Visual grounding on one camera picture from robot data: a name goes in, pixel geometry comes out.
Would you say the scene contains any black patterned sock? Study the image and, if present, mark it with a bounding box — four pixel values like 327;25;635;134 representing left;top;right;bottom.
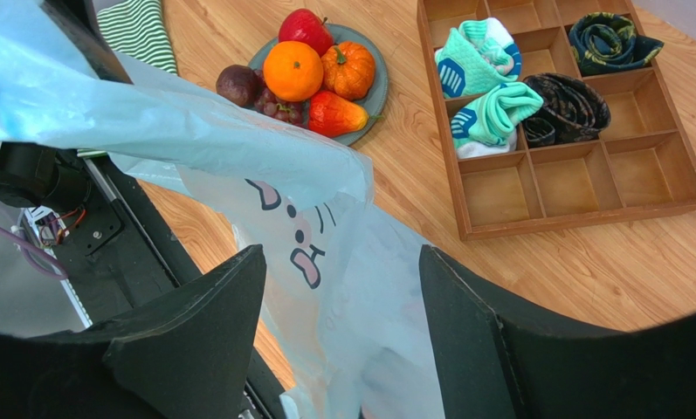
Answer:
522;72;611;148

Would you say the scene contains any green striped cloth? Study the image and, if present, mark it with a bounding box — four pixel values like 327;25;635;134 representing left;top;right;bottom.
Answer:
77;0;179;159

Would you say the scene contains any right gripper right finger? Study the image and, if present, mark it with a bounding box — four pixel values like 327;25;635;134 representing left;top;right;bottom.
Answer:
419;245;696;418

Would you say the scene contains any red apple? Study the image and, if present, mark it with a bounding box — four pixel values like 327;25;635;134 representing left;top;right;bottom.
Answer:
278;8;334;56

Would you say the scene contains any light blue cartoon plastic bag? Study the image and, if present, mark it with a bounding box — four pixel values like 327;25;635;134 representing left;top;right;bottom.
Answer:
0;1;444;418

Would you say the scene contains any small orange pumpkin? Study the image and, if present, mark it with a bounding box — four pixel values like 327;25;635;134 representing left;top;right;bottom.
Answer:
321;41;376;100

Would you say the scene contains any orange fruit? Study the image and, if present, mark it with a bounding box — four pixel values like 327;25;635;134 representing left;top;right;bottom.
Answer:
263;41;324;102

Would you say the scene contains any wooden compartment tray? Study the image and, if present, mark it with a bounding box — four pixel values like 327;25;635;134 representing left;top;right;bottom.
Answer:
417;1;696;240

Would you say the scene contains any grey-green round plate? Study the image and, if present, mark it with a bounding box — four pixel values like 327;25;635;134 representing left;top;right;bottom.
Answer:
248;23;389;147

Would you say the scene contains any teal sock with blue logo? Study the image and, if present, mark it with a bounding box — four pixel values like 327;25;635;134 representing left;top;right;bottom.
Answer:
434;17;522;99

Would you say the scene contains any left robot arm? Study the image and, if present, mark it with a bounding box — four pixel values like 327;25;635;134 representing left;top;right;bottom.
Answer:
40;0;133;85

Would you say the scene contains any dark purple passion fruit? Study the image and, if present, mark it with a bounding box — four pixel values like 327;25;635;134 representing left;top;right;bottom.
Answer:
216;65;261;107

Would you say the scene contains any dark blue-yellow sock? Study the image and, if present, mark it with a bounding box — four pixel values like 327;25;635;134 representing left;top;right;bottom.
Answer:
568;12;664;76

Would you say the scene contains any red-orange pear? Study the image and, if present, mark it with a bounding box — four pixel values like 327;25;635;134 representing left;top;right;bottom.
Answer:
307;91;382;138

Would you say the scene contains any purple grape bunch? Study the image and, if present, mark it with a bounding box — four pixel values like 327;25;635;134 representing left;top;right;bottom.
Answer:
253;69;306;127

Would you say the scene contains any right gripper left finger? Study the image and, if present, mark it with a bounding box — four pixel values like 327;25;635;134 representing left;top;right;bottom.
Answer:
0;245;266;418

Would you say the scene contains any teal and white sock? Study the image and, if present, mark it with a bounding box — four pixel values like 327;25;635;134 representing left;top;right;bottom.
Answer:
450;82;544;160

